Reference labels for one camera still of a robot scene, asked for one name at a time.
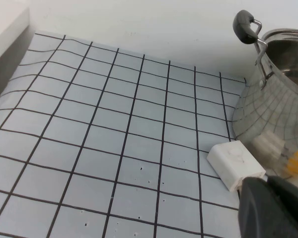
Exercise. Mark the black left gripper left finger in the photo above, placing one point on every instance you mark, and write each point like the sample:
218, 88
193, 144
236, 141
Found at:
258, 213

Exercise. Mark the white black-grid tablecloth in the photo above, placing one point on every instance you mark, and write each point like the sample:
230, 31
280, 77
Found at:
114, 136

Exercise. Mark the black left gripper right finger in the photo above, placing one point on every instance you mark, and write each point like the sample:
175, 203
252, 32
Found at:
296, 213

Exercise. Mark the white board ledge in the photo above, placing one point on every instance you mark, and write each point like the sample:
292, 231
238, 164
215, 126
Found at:
7, 37

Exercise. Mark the white charger plug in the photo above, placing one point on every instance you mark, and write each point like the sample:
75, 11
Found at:
234, 161

